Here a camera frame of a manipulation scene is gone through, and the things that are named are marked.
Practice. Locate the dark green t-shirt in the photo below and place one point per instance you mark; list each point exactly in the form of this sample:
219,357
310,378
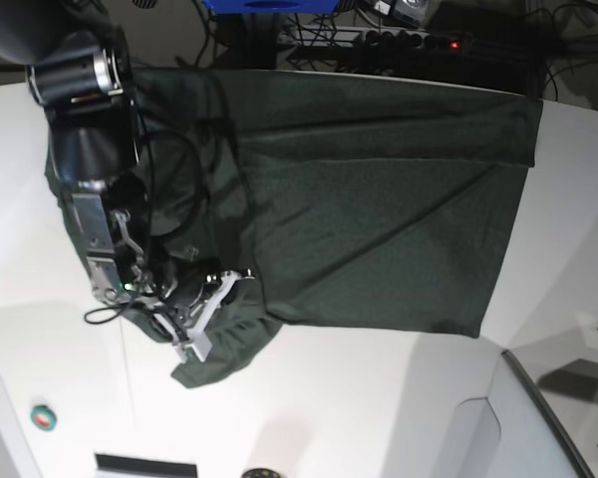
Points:
356,202

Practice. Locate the grey metal rail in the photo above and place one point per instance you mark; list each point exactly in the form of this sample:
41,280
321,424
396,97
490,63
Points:
565,442

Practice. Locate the black power strip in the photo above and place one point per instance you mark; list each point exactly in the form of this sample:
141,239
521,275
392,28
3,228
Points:
398,40

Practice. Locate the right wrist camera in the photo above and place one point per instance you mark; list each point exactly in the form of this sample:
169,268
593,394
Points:
197,348

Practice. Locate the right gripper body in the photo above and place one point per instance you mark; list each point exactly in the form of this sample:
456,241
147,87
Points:
186,310

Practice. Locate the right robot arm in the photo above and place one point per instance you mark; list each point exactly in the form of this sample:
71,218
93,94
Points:
79,72

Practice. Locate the red green emergency button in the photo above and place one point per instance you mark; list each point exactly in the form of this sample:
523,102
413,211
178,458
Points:
43,417

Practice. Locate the black round knob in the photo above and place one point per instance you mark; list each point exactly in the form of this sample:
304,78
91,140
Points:
260,473

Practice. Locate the blue box with oval hole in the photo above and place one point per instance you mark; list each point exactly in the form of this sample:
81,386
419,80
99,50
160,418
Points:
270,6

